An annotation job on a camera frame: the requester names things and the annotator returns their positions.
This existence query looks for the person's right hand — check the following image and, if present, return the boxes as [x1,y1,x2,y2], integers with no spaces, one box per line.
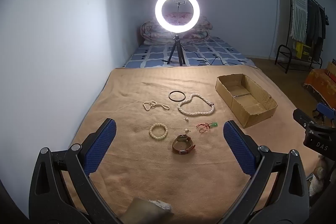
[308,160,328,197]

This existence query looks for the black tripod stand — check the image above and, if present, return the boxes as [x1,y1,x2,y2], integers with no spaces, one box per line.
[161,34,187,66]

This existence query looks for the red string green pendant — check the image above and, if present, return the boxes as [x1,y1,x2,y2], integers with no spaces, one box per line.
[196,122,219,133]

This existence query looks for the thick twisted pearl necklace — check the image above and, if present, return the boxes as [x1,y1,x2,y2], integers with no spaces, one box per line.
[178,93,216,117]

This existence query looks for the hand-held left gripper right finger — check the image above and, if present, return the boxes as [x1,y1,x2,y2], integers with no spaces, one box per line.
[223,120,311,224]

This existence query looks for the cream bead bracelet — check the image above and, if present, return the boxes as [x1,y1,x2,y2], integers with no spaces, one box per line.
[149,123,168,139]

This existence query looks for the black bangle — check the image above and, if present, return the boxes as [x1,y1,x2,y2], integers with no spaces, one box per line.
[169,91,186,102]

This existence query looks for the folded floral quilt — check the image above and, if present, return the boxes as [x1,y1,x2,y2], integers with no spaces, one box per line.
[140,11,213,45]

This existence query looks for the dark hanging clothes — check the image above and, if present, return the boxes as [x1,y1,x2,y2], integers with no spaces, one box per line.
[306,0,328,62]

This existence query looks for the cardboard box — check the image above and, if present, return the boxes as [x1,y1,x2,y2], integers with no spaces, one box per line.
[215,74,278,128]

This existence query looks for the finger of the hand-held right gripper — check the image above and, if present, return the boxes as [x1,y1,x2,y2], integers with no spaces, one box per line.
[316,102,336,123]

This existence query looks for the blue patterned bed sheet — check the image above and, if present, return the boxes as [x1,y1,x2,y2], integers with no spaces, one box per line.
[123,36,256,68]

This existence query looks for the black ring light cable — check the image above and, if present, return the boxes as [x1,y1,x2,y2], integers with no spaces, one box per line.
[183,50,251,66]

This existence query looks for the tan blanket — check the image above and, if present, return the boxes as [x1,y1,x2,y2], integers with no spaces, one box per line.
[62,66,324,224]

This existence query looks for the striped white hanging cloth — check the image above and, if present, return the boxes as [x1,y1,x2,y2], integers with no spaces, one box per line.
[290,0,309,41]

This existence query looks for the phone holder clamp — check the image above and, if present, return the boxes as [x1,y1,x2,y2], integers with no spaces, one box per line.
[173,0,186,26]

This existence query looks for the orange patterned cloth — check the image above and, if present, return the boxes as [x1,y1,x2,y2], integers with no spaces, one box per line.
[303,68,336,109]

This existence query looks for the round ring light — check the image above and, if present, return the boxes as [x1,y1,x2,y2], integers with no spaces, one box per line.
[155,0,200,32]

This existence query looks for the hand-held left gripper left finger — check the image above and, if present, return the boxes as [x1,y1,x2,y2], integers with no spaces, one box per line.
[29,118,124,224]

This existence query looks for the thin pearl necklace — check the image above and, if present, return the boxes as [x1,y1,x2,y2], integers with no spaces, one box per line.
[143,100,170,112]

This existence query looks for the black metal clothes rack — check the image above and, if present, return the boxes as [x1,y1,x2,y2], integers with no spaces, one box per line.
[274,0,329,74]

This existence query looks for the yellow box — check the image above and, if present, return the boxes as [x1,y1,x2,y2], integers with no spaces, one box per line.
[295,42,312,59]

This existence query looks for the brown leather wristwatch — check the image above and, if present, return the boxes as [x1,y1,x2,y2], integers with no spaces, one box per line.
[172,134,196,155]

